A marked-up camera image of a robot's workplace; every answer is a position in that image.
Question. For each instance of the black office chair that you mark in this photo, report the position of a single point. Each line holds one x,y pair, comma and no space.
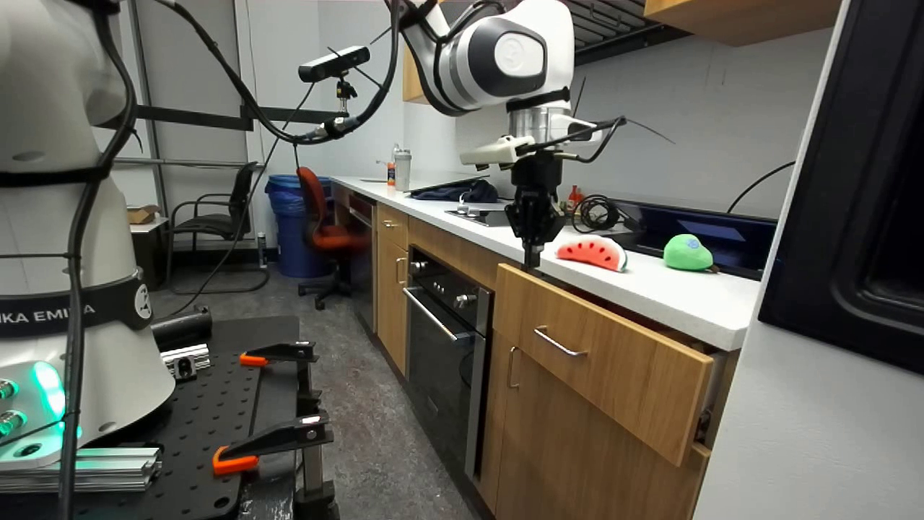
217,217

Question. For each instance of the wooden-front white drawer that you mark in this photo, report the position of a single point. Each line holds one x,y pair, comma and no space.
617,377

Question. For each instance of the blue trash bin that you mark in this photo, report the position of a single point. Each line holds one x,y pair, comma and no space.
291,227

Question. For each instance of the silver aluminium rail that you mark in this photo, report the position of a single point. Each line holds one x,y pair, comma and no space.
87,468

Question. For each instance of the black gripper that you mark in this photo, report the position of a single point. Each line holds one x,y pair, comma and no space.
535,198

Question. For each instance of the red office chair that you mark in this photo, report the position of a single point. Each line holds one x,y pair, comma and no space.
328,231

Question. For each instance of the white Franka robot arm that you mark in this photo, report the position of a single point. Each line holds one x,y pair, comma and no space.
60,219

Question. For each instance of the watermelon slice plush toy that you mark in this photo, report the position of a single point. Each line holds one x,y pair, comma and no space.
593,254

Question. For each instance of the orange black bar clamp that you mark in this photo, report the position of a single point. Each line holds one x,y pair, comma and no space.
278,352
277,442

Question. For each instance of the black oven with steel trim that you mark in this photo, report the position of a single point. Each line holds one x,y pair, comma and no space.
443,365

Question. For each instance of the clear plastic bottle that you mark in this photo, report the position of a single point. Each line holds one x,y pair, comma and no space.
402,172

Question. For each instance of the small wooden wall cabinet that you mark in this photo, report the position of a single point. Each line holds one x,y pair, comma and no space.
414,82

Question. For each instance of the black box device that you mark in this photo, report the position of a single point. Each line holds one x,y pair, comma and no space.
184,329

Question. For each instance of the stainless steel range hood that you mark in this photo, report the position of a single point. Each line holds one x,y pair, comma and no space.
617,23

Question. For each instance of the black stereo camera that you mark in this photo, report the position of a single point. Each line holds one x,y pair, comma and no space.
333,61

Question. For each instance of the black sink basin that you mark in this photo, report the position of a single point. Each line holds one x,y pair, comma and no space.
739,238

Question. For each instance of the dark blue cloth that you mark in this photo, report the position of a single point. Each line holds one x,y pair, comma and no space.
457,192

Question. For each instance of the green plush toy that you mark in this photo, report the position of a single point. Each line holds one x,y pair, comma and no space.
689,253

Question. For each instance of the grey tall cabinet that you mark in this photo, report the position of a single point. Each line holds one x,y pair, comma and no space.
818,433

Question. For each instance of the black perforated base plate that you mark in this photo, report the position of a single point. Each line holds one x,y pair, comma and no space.
193,433

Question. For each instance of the wooden base cabinet door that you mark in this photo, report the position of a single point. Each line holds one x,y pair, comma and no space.
567,451

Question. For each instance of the black camera mounting bar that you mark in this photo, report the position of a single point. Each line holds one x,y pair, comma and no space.
193,115

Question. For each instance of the small orange-capped bottle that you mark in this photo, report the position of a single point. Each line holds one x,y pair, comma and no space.
391,173

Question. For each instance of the narrow wooden base cabinet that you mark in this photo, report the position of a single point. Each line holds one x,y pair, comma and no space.
391,289

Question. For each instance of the black glass built-in appliance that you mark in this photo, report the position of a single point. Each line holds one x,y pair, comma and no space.
868,192

